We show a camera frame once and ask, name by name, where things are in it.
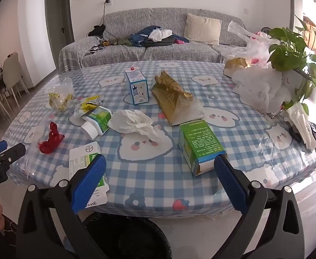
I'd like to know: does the white napkin pack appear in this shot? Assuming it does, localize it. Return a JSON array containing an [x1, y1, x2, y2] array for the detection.
[[285, 103, 316, 152]]

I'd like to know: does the green white drink carton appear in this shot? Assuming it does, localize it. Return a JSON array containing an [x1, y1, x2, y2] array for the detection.
[[74, 106, 112, 138]]

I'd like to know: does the black trash bin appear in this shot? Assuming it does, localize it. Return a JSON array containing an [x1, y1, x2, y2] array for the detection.
[[81, 212, 173, 259]]

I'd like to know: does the white plastic bag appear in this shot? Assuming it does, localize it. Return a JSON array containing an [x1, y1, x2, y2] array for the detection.
[[231, 67, 292, 114]]

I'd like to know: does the green potted plant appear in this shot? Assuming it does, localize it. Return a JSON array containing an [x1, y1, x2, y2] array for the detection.
[[267, 15, 316, 114]]

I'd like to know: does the yellow snack wrapper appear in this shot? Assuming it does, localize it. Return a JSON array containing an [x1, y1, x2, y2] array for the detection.
[[78, 95, 104, 112]]

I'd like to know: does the white tissue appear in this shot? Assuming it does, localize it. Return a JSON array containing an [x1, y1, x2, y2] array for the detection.
[[107, 109, 164, 143]]

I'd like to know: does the grey fabric sofa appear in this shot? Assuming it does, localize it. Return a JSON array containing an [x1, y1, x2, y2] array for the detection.
[[58, 8, 249, 72]]

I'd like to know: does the dark garment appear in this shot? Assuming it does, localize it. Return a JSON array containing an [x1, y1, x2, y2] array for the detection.
[[142, 36, 179, 48]]

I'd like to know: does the white garment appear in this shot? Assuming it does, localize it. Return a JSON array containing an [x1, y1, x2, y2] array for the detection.
[[149, 28, 174, 41]]

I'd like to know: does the blue milk carton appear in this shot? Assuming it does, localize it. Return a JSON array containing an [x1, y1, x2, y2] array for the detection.
[[124, 66, 149, 105]]

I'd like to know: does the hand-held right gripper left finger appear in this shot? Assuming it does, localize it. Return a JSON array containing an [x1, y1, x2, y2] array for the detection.
[[16, 154, 108, 259]]

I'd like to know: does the white medicine box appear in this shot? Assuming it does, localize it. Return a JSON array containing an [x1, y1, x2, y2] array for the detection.
[[68, 141, 108, 208]]

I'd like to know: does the red mesh net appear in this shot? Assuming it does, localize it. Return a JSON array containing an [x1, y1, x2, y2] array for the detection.
[[37, 121, 66, 155]]

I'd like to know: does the black charger cable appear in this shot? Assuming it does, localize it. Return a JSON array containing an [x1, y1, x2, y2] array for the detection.
[[100, 0, 111, 27]]

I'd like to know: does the gold paper bag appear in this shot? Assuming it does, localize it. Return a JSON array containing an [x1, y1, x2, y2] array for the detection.
[[150, 70, 205, 127]]

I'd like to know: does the blue checked tablecloth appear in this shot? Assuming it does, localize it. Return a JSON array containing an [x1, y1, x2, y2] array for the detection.
[[3, 59, 316, 219]]

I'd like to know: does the clear bag with gold wrappers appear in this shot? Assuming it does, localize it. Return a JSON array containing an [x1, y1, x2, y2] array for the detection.
[[48, 78, 75, 112]]

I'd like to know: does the black bag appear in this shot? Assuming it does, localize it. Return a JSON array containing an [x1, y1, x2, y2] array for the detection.
[[87, 25, 106, 37]]

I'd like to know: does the grey door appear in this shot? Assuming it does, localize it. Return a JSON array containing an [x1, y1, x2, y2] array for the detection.
[[45, 0, 75, 69]]

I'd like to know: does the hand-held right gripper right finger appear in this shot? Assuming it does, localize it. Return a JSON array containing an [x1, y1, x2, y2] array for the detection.
[[214, 154, 303, 259]]

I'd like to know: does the gold box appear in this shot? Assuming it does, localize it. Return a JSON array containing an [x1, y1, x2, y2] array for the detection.
[[223, 57, 249, 78]]

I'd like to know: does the beige pillow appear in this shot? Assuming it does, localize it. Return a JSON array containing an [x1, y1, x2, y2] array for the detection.
[[183, 13, 222, 45]]

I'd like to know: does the green cardboard box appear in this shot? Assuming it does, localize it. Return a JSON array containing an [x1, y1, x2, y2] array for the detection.
[[178, 119, 227, 177]]

